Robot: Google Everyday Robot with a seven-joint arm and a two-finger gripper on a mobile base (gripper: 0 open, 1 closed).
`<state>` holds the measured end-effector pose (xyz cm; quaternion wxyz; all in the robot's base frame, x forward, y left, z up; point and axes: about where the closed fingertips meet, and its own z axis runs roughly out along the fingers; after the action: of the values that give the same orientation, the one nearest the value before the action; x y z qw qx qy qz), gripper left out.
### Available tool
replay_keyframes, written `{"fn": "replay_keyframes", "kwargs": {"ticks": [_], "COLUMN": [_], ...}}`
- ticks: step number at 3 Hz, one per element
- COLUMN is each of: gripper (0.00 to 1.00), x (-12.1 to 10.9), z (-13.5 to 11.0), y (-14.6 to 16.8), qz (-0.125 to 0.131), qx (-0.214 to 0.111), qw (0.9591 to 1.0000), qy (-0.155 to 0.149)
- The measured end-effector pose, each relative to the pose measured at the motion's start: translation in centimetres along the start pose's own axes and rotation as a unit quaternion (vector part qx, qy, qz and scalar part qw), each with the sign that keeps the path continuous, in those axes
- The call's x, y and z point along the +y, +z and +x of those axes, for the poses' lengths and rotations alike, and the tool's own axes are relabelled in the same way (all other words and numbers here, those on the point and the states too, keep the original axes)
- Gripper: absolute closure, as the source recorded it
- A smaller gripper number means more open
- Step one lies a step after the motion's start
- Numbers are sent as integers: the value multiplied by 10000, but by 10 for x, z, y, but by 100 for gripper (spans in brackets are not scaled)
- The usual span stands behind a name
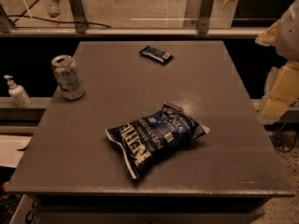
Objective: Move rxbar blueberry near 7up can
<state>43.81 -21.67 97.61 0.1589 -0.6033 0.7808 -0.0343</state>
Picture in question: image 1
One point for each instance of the silver 7up can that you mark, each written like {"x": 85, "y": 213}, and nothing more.
{"x": 68, "y": 77}

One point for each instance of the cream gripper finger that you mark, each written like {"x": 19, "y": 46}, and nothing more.
{"x": 268, "y": 37}
{"x": 281, "y": 89}

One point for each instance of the white pump lotion bottle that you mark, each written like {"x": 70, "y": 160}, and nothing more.
{"x": 17, "y": 93}

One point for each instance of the blue rxbar blueberry wrapper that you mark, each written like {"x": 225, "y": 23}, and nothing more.
{"x": 156, "y": 55}

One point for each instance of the metal railing post left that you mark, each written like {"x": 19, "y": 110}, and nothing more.
{"x": 78, "y": 16}

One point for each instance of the metal railing post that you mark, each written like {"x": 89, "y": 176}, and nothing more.
{"x": 78, "y": 16}
{"x": 204, "y": 16}

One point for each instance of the metal railing post right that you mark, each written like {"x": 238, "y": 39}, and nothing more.
{"x": 204, "y": 16}

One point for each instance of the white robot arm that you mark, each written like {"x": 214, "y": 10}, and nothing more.
{"x": 287, "y": 41}

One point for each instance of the grey table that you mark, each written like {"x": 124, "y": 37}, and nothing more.
{"x": 77, "y": 176}

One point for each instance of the white cardboard box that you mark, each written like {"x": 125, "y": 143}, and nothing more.
{"x": 25, "y": 214}

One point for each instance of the blue kettle chips bag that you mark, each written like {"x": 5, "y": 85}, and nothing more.
{"x": 151, "y": 139}

